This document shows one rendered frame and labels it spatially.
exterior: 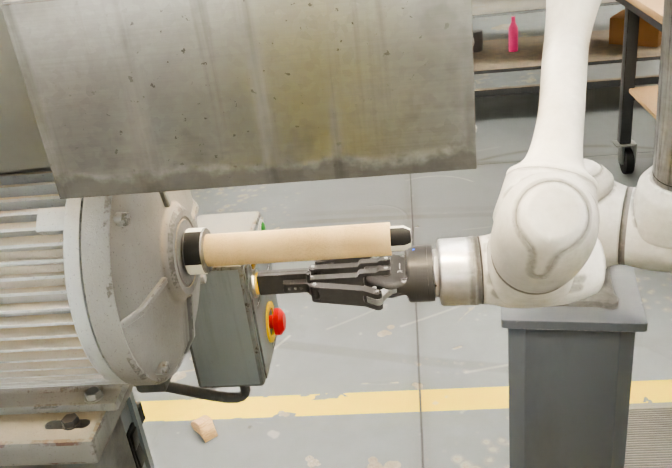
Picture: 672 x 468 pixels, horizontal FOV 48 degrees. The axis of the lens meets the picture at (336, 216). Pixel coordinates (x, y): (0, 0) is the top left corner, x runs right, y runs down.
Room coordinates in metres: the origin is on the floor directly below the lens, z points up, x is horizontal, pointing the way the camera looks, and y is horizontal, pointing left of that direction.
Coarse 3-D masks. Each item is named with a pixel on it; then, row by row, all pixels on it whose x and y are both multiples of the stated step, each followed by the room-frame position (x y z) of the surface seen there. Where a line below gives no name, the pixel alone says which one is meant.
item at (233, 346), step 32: (224, 224) 0.97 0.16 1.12; (256, 224) 0.97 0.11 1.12; (224, 288) 0.85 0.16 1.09; (224, 320) 0.85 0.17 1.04; (256, 320) 0.86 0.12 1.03; (192, 352) 0.86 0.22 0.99; (224, 352) 0.85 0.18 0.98; (256, 352) 0.85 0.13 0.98; (224, 384) 0.86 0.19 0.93; (256, 384) 0.85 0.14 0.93
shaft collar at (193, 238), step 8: (184, 232) 0.66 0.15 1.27; (192, 232) 0.66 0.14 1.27; (200, 232) 0.65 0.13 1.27; (208, 232) 0.67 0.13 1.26; (184, 240) 0.65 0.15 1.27; (192, 240) 0.65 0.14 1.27; (200, 240) 0.65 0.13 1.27; (184, 248) 0.64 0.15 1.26; (192, 248) 0.64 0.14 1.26; (200, 248) 0.64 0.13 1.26; (184, 256) 0.64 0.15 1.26; (192, 256) 0.64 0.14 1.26; (200, 256) 0.64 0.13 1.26; (184, 264) 0.64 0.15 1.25; (192, 264) 0.64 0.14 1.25; (200, 264) 0.64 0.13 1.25; (192, 272) 0.64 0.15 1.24; (200, 272) 0.64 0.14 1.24; (208, 272) 0.65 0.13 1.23
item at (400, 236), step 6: (390, 228) 0.63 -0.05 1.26; (396, 228) 0.63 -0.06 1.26; (402, 228) 0.63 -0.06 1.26; (408, 228) 0.63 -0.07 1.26; (390, 234) 0.63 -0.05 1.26; (396, 234) 0.63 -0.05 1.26; (402, 234) 0.63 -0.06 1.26; (408, 234) 0.63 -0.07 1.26; (390, 240) 0.62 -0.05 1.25; (396, 240) 0.62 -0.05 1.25; (402, 240) 0.62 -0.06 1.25; (408, 240) 0.62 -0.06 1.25; (396, 246) 0.62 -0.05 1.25; (402, 246) 0.62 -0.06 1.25; (408, 246) 0.62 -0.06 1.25
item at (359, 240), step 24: (216, 240) 0.65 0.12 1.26; (240, 240) 0.64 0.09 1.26; (264, 240) 0.64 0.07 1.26; (288, 240) 0.64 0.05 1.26; (312, 240) 0.63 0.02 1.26; (336, 240) 0.63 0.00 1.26; (360, 240) 0.62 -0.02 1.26; (384, 240) 0.62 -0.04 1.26; (216, 264) 0.64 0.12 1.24; (240, 264) 0.64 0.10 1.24
